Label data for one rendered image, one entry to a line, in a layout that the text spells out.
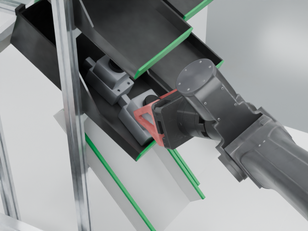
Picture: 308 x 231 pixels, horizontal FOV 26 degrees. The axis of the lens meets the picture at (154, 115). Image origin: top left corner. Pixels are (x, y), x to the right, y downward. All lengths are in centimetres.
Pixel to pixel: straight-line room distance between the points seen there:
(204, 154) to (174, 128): 38
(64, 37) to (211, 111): 24
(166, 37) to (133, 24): 5
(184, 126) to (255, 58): 236
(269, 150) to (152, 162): 52
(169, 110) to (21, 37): 28
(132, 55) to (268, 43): 247
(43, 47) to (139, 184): 31
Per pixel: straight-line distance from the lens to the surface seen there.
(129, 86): 106
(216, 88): 82
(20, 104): 167
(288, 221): 141
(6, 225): 128
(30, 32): 104
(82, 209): 118
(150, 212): 118
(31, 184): 147
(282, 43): 340
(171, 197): 122
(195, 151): 129
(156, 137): 97
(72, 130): 105
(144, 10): 101
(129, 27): 98
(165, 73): 116
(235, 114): 84
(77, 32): 96
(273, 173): 66
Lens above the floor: 192
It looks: 41 degrees down
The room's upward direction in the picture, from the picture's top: straight up
